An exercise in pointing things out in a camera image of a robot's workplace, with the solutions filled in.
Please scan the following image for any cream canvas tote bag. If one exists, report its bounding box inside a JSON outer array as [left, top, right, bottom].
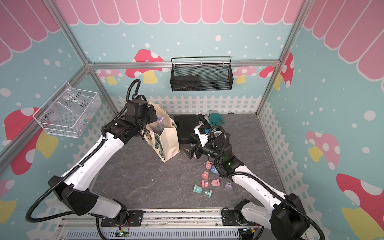
[[145, 103, 180, 163]]

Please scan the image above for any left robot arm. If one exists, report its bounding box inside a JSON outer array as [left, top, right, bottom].
[[25, 79, 157, 226]]

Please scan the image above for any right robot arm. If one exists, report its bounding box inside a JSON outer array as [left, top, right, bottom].
[[183, 125, 326, 240]]

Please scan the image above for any pink hourglass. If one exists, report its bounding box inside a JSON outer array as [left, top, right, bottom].
[[202, 179, 220, 189]]

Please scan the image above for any green hourglass front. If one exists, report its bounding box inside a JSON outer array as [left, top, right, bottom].
[[193, 185, 213, 198]]

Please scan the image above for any plastic bag in basket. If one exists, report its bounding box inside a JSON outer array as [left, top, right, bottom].
[[47, 82, 101, 133]]

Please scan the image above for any green rubber glove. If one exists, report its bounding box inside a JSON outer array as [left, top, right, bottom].
[[209, 110, 225, 126]]

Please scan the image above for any black white hair brush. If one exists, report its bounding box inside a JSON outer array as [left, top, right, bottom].
[[196, 113, 211, 127]]

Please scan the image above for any black flat box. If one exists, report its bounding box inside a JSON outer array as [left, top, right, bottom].
[[174, 115, 199, 145]]

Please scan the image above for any black box in basket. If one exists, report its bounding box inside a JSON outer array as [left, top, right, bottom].
[[171, 76, 200, 92]]

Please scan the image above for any clear wire wall basket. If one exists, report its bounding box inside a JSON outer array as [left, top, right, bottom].
[[32, 82, 102, 139]]

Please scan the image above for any black mesh wall basket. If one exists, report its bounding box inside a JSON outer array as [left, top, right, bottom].
[[170, 56, 234, 92]]

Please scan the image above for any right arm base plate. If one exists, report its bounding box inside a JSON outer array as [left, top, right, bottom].
[[221, 208, 259, 226]]

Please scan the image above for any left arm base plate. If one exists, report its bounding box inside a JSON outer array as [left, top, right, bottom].
[[101, 210, 144, 227]]

